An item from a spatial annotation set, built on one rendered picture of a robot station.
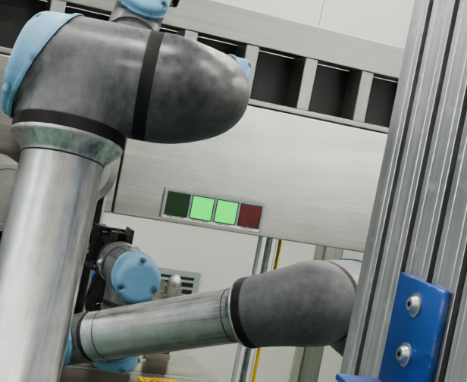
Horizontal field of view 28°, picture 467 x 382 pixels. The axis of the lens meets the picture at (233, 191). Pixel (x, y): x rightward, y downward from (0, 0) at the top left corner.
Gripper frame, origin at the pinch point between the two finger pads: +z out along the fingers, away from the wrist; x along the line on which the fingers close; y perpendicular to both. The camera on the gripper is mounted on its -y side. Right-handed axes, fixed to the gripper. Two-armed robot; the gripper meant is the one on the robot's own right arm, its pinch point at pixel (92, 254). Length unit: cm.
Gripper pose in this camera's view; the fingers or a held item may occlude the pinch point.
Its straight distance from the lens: 183.6
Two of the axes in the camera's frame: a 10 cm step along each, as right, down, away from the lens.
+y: 1.9, -9.8, -0.5
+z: -3.3, -1.1, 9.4
